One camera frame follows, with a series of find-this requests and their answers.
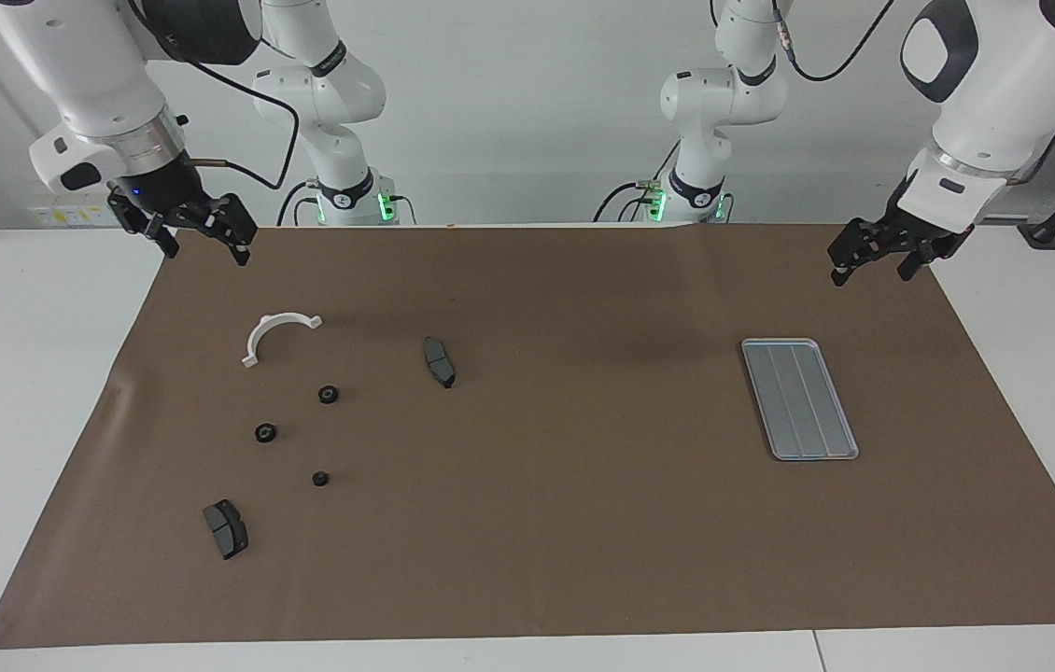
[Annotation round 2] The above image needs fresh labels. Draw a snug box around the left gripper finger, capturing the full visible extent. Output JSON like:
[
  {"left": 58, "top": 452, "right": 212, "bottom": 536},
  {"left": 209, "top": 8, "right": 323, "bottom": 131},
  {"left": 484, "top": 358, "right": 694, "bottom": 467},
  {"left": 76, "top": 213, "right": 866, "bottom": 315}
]
[
  {"left": 828, "top": 217, "right": 893, "bottom": 287},
  {"left": 897, "top": 245, "right": 944, "bottom": 283}
]

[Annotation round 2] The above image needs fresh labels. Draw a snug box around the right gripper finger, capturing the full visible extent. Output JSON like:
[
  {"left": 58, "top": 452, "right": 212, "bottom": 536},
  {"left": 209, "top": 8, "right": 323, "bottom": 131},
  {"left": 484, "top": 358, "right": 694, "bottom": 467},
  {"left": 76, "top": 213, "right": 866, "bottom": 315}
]
[
  {"left": 109, "top": 192, "right": 181, "bottom": 259},
  {"left": 196, "top": 194, "right": 259, "bottom": 268}
]

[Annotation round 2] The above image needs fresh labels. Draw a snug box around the silver metal tray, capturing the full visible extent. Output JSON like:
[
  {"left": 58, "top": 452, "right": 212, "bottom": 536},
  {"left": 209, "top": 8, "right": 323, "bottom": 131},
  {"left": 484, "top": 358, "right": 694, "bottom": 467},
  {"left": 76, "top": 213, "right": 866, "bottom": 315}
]
[{"left": 740, "top": 338, "right": 861, "bottom": 462}]

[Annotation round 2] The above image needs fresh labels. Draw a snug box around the dark grey brake pad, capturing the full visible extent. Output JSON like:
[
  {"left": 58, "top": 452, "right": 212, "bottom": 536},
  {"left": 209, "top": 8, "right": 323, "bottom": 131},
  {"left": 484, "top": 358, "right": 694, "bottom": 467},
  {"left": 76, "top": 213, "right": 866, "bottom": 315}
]
[
  {"left": 422, "top": 336, "right": 457, "bottom": 390},
  {"left": 202, "top": 499, "right": 250, "bottom": 561}
]

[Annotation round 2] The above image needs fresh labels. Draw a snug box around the brown paper table mat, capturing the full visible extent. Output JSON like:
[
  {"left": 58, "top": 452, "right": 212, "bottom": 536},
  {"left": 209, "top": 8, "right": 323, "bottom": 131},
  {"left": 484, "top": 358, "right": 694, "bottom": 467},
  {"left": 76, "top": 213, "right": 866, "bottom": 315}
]
[{"left": 0, "top": 224, "right": 1055, "bottom": 651}]

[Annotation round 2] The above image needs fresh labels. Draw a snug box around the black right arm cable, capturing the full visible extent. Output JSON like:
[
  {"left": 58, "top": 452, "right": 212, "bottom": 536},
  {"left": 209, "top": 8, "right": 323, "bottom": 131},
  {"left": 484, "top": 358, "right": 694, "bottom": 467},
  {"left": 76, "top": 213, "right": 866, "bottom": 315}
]
[{"left": 180, "top": 56, "right": 302, "bottom": 190}]

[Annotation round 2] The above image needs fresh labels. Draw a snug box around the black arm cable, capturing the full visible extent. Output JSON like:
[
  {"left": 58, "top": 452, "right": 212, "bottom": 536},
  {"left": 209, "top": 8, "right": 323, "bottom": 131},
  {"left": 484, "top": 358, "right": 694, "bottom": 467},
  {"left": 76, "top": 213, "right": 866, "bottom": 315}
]
[
  {"left": 770, "top": 0, "right": 1055, "bottom": 188},
  {"left": 180, "top": 56, "right": 302, "bottom": 190}
]

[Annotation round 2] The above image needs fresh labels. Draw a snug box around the black base cable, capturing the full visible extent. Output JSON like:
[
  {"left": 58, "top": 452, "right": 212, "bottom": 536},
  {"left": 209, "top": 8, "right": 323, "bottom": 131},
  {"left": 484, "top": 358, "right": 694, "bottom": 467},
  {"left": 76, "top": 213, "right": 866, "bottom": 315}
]
[
  {"left": 595, "top": 140, "right": 682, "bottom": 225},
  {"left": 277, "top": 179, "right": 318, "bottom": 227}
]

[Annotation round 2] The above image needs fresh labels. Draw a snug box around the white wall power strip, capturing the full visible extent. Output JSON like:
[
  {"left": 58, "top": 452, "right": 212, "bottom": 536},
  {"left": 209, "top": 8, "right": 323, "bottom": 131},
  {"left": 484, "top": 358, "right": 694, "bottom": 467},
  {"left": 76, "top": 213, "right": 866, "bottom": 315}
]
[{"left": 28, "top": 202, "right": 120, "bottom": 227}]

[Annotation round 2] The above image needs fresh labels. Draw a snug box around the white curved plastic bracket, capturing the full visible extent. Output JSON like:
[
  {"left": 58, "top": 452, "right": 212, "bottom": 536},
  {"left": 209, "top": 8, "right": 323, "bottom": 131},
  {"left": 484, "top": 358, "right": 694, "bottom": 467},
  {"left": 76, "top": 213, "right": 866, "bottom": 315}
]
[{"left": 241, "top": 313, "right": 324, "bottom": 369}]

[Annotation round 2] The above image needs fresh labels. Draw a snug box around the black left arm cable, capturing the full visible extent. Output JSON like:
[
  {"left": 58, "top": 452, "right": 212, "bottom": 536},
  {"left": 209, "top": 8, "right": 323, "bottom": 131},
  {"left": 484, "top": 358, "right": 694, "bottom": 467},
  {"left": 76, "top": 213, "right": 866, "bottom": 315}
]
[{"left": 770, "top": 0, "right": 1055, "bottom": 188}]

